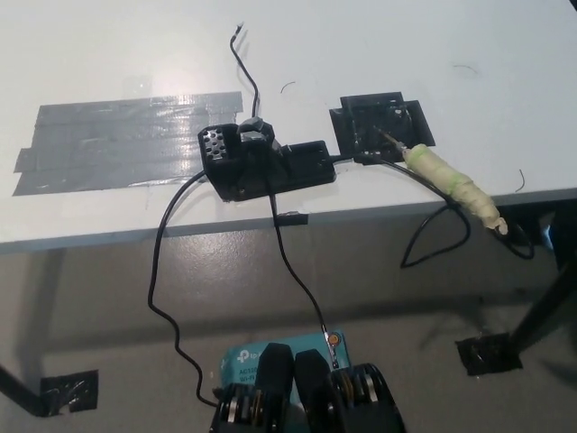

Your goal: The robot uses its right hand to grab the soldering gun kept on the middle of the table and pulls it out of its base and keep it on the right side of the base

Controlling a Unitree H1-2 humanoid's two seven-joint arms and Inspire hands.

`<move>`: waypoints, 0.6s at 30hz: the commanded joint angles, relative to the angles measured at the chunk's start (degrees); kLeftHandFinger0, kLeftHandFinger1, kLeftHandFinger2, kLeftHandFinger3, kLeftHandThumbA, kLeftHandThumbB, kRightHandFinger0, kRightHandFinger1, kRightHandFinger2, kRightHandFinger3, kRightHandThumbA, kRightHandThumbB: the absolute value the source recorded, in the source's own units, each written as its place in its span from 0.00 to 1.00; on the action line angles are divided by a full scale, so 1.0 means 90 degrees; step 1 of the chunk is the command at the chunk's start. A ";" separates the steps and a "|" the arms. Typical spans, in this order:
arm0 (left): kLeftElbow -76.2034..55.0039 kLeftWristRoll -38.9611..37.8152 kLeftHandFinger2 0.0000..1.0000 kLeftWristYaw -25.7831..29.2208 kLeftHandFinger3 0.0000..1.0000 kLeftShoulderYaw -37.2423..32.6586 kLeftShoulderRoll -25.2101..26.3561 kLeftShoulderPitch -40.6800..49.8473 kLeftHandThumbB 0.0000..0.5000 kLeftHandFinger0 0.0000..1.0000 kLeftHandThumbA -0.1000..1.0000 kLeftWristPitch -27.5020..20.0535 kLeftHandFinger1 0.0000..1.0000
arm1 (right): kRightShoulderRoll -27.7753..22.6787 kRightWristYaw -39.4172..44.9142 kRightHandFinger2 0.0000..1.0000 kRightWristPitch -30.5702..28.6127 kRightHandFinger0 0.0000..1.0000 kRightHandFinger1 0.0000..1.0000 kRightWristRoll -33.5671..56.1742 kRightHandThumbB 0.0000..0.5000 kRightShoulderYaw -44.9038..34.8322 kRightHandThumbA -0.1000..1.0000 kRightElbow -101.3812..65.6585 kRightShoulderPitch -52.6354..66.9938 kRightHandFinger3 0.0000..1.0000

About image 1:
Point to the tape-wrapped soldering iron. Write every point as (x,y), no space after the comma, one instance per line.
(451,180)

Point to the black soldering station base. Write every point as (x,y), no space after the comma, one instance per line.
(306,167)

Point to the black robot body blocks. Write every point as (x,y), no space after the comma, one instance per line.
(315,388)

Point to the small black tape strip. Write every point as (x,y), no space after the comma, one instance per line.
(292,219)

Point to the black tape square patch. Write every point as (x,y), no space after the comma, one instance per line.
(360,126)

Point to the teal tp-link box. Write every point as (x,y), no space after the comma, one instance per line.
(243,358)

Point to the black floor tape patch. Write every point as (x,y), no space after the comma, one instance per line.
(67,392)
(487,356)

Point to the black table leg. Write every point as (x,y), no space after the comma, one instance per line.
(22,394)
(541,311)

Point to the grey duct tape patch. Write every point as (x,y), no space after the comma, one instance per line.
(112,144)

